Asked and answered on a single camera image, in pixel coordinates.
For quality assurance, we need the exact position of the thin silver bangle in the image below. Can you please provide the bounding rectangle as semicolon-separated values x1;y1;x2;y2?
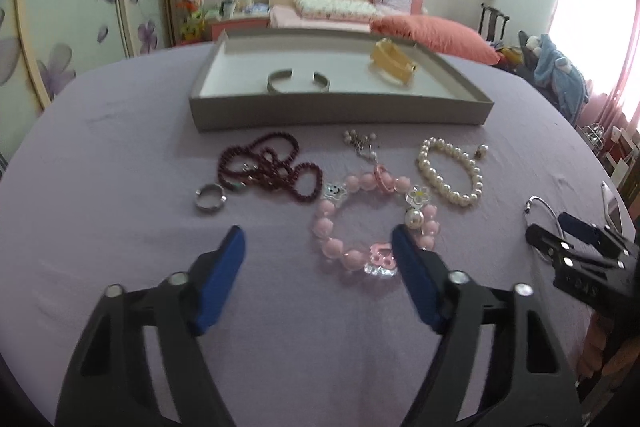
523;195;559;225

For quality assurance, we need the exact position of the pearl earring with gold cap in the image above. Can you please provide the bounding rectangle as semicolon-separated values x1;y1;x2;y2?
474;144;488;160

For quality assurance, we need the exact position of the white pearl bracelet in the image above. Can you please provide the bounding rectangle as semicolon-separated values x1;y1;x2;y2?
416;135;485;209

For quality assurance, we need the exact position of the pink bead bracelet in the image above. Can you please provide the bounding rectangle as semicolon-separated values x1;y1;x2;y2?
310;162;442;279

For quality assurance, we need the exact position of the small pearl charm cluster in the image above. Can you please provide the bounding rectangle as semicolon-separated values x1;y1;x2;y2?
342;129;378;164

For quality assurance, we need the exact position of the dark red bead necklace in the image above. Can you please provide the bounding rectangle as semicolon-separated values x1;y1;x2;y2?
216;131;324;205

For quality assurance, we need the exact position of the right hand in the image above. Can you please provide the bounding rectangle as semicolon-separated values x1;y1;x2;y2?
576;312;639;378

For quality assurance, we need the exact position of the blue plush garment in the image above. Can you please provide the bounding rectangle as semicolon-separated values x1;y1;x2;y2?
516;30;590;126

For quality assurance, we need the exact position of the purple bedspread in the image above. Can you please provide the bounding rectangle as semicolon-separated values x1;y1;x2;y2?
1;46;606;426

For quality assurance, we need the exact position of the pink curtain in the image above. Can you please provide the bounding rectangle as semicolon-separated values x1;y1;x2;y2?
549;0;639;129

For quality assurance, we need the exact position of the coral pink duvet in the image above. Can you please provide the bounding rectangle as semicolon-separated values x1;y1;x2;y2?
370;15;501;66

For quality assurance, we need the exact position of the black wooden chair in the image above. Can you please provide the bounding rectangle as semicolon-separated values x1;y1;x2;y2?
478;3;510;42

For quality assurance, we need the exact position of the grey cardboard tray box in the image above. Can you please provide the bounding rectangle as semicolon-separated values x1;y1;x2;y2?
190;29;494;131

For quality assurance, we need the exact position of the floral white pillow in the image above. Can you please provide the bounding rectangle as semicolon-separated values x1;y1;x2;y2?
294;0;383;23

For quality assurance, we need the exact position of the pink nightstand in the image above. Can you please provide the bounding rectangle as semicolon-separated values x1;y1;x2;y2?
207;12;270;41

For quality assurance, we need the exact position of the white mug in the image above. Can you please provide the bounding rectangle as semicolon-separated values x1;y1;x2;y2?
220;0;236;20

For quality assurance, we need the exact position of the floral sliding wardrobe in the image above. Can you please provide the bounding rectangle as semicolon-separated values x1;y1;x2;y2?
1;0;172;162

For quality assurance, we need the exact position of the silver ring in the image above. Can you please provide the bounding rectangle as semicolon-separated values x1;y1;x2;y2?
193;183;229;214

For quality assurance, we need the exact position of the yellow strap watch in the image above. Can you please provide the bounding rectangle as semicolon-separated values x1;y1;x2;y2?
370;38;418;84

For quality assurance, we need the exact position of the silver open cuff bracelet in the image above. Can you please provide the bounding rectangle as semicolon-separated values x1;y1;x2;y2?
266;68;332;96

